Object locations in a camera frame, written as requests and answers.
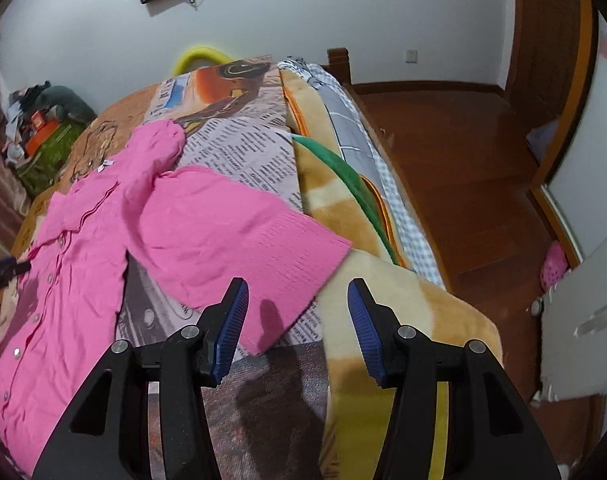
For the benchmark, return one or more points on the grey cloth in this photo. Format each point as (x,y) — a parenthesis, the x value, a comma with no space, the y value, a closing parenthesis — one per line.
(63,100)

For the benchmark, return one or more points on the white wall socket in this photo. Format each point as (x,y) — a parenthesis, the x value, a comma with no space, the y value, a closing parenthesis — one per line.
(411,55)

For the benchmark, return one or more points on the pile of clothes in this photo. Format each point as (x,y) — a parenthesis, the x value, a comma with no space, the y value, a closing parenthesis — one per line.
(18,110)

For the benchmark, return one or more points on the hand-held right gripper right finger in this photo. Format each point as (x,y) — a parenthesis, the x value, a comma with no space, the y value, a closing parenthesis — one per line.
(366,332)

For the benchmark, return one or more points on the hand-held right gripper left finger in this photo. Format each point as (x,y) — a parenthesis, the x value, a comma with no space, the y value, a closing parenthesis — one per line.
(231,332)

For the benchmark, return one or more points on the wooden bedpost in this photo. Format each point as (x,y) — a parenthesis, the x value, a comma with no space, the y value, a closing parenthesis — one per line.
(339,65)

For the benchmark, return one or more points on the white door panel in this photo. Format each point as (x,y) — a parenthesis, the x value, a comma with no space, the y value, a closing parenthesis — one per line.
(593,150)

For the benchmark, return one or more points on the checkered bed sheet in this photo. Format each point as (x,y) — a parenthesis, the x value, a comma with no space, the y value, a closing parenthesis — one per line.
(343,115)

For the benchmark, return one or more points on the yellow hoop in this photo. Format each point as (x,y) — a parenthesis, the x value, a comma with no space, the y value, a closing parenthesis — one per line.
(198,52)

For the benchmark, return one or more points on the pink slipper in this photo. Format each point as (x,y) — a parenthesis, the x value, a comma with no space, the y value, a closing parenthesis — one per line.
(554,262)

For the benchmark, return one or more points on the newspaper print blanket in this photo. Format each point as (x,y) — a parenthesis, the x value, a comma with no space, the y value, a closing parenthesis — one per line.
(253,145)

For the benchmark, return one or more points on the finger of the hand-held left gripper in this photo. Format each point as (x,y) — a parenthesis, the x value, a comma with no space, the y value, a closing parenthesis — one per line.
(6,272)

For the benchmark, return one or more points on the pink knit cardigan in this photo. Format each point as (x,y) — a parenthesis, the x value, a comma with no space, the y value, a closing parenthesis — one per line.
(208,220)

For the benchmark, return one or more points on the orange box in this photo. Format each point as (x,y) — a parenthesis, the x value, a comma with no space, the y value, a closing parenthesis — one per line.
(41,135)

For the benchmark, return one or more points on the wooden door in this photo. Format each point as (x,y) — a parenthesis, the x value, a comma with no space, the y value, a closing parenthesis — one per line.
(548,60)

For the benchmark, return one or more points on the green bag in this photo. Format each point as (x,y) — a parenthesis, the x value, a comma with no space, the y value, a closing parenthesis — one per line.
(53,152)

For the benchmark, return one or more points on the tan and green plush blanket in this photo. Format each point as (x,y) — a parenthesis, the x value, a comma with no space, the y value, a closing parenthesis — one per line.
(433,310)

